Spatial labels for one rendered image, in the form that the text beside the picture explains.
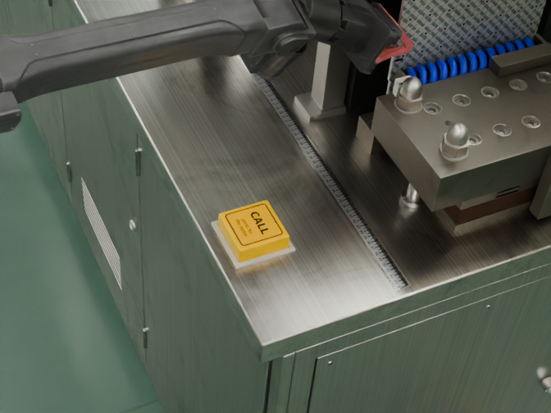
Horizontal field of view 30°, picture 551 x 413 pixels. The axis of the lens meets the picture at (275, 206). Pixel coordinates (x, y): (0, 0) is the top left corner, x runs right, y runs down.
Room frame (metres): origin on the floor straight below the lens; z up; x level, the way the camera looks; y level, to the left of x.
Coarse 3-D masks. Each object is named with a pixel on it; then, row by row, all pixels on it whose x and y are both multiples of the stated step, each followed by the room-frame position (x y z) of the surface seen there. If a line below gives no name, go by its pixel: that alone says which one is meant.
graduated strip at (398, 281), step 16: (256, 80) 1.19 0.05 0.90; (272, 96) 1.16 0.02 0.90; (288, 112) 1.13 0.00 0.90; (288, 128) 1.09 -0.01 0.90; (304, 144) 1.06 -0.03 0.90; (320, 160) 1.03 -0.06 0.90; (320, 176) 1.00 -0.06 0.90; (336, 192) 0.97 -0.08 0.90; (352, 208) 0.95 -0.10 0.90; (352, 224) 0.92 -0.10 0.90; (368, 224) 0.92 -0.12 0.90; (368, 240) 0.89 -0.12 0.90; (384, 256) 0.87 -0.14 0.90; (384, 272) 0.84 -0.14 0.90; (400, 272) 0.84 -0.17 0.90; (400, 288) 0.82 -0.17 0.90
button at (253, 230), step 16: (240, 208) 0.90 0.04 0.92; (256, 208) 0.91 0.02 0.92; (224, 224) 0.88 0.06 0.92; (240, 224) 0.88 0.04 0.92; (256, 224) 0.88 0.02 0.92; (272, 224) 0.88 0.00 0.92; (240, 240) 0.85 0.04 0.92; (256, 240) 0.85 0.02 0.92; (272, 240) 0.86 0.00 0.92; (288, 240) 0.86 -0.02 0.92; (240, 256) 0.83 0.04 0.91; (256, 256) 0.84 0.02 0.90
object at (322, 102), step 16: (320, 48) 1.15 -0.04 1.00; (336, 48) 1.13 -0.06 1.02; (320, 64) 1.14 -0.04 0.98; (336, 64) 1.13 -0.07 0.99; (320, 80) 1.14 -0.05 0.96; (336, 80) 1.13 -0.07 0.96; (304, 96) 1.15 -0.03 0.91; (320, 96) 1.13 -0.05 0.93; (336, 96) 1.14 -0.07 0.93; (304, 112) 1.12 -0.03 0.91; (320, 112) 1.12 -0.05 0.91; (336, 112) 1.13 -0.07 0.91
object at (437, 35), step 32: (416, 0) 1.09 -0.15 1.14; (448, 0) 1.11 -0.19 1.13; (480, 0) 1.14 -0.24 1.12; (512, 0) 1.16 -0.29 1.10; (544, 0) 1.19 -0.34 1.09; (416, 32) 1.09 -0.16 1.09; (448, 32) 1.12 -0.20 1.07; (480, 32) 1.15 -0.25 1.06; (512, 32) 1.17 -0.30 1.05; (416, 64) 1.10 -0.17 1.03
